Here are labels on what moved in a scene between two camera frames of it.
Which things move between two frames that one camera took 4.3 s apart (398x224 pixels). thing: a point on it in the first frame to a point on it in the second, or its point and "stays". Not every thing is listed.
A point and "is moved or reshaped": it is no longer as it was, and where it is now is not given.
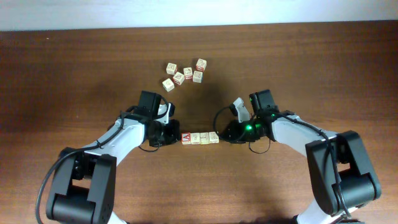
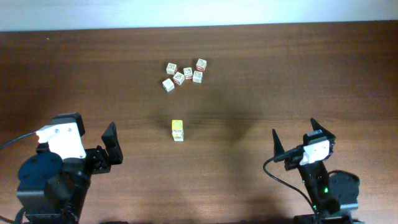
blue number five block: (204, 138) is moved or reshaped
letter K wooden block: (213, 137) is moved or reshaped
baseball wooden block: (188, 73) stays
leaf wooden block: (178, 78) stays
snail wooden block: (198, 76) stays
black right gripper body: (248, 129) to (330, 142)
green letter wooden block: (168, 84) stays
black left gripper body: (165, 134) to (96, 156)
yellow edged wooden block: (195, 138) is moved or reshaped
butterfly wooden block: (171, 68) stays
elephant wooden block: (201, 65) stays
